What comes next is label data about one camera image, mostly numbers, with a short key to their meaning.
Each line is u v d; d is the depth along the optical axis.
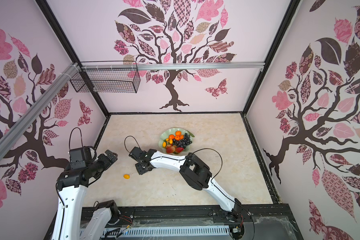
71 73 0.81
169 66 0.94
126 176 0.87
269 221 0.73
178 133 1.02
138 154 0.70
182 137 1.00
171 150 0.94
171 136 1.01
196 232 0.70
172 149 0.93
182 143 0.94
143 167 0.65
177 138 1.03
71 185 0.45
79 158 0.53
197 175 0.54
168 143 0.97
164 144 0.97
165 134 1.01
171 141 0.97
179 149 0.94
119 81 0.82
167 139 1.00
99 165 0.64
